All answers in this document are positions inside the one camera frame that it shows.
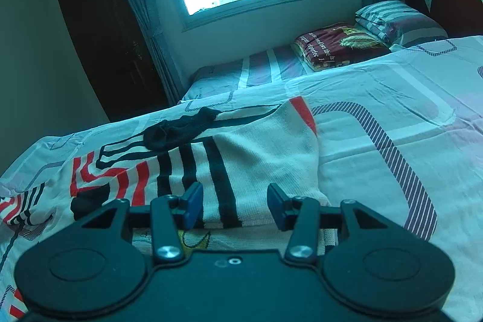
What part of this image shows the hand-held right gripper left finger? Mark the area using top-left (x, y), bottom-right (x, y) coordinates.
top-left (75, 182), bottom-right (205, 264)

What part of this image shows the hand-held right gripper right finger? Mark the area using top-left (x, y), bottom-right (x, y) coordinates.
top-left (266, 183), bottom-right (394, 267)

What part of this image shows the white black red striped sweater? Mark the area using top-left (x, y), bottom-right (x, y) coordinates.
top-left (0, 96), bottom-right (338, 259)

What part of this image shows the black cloth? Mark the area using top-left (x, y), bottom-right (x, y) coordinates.
top-left (142, 107), bottom-right (222, 152)

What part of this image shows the striped bed sheet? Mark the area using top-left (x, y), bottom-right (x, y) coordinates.
top-left (181, 45), bottom-right (315, 102)

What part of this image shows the bed with patterned sheet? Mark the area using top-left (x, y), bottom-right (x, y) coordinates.
top-left (0, 35), bottom-right (483, 322)

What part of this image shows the maroon folded blanket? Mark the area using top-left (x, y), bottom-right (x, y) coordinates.
top-left (293, 23), bottom-right (392, 72)

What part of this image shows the dark wooden wardrobe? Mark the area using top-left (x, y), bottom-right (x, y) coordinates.
top-left (50, 0), bottom-right (171, 123)

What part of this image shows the striped pillow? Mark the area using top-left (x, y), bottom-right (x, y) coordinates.
top-left (355, 0), bottom-right (449, 48)

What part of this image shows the red heart-shaped headboard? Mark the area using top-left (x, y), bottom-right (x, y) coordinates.
top-left (401, 0), bottom-right (483, 39)

